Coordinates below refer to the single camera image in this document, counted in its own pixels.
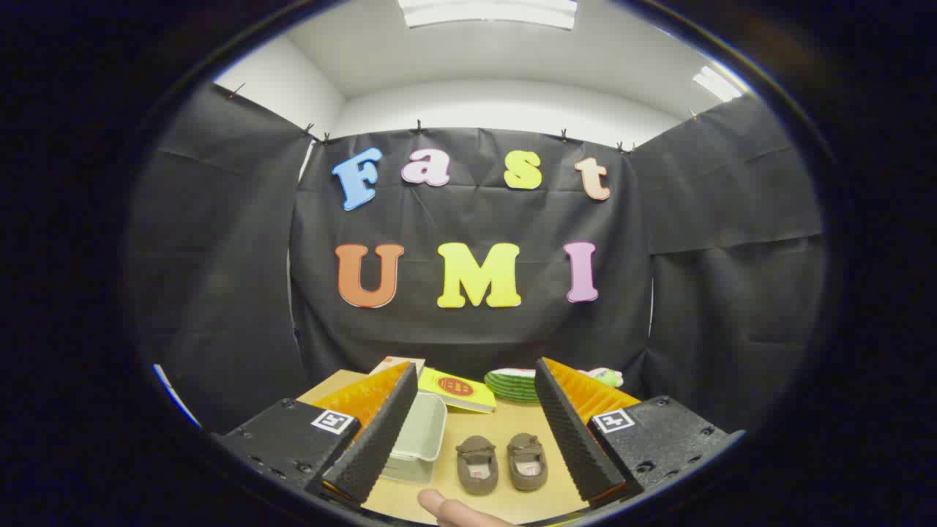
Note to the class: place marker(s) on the brown moccasin shoe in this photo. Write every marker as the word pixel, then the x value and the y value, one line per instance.
pixel 527 445
pixel 476 450

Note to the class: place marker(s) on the yellow book with red circle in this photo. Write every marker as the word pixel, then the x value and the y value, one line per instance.
pixel 454 386

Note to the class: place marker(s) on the watermelon slice plush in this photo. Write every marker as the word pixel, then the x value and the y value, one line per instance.
pixel 512 386

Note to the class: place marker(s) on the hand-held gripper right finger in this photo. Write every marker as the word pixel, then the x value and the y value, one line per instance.
pixel 575 439

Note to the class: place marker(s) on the white fabric storage box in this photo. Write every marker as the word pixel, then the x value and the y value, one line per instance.
pixel 410 472

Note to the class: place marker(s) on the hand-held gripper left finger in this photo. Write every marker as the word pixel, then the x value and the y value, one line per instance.
pixel 381 439

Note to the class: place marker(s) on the ceiling light panel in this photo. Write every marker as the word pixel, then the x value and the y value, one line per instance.
pixel 717 84

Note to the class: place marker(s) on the pink and green plush toy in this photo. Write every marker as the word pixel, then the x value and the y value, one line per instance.
pixel 607 377

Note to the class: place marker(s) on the beige paperback book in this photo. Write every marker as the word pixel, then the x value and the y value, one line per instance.
pixel 399 364

